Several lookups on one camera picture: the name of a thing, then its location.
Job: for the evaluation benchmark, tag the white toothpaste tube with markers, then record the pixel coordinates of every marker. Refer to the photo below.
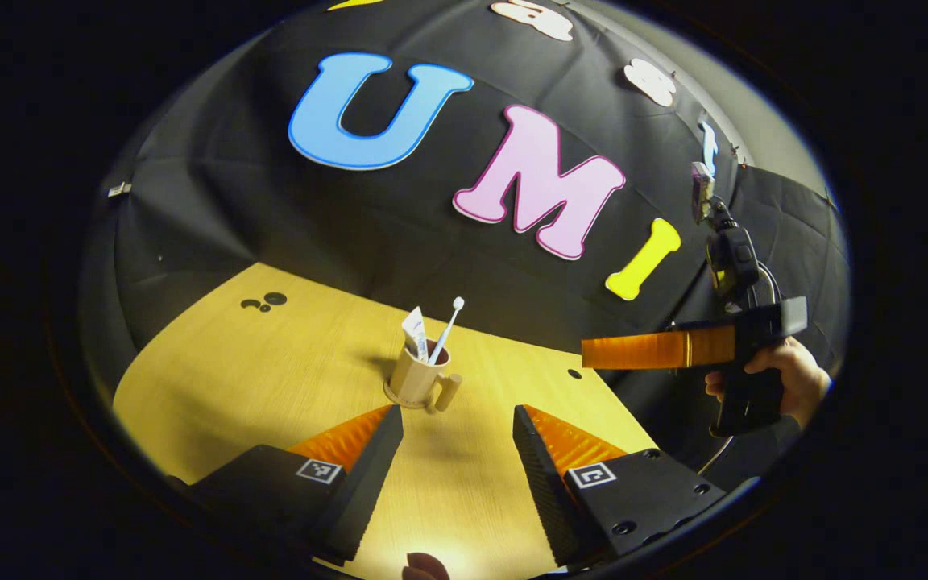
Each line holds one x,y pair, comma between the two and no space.
416,330

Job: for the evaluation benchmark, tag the white toothbrush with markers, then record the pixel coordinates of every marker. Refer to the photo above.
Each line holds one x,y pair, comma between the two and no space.
446,330

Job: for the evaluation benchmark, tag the small white cloth clip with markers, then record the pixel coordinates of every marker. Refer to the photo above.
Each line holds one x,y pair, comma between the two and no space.
118,189

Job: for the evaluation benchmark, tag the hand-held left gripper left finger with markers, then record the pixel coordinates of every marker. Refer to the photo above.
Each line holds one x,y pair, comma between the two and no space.
371,475

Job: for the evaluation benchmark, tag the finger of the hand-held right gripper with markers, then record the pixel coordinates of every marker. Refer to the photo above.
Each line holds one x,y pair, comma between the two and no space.
641,349

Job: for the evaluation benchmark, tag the light wooden desktop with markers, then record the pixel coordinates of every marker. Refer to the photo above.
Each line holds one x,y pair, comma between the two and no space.
271,387

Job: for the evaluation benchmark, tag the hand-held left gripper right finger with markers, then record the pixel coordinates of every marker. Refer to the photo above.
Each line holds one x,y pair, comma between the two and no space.
540,475

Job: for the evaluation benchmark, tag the black backdrop cloth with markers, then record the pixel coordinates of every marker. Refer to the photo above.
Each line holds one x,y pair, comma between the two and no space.
271,209

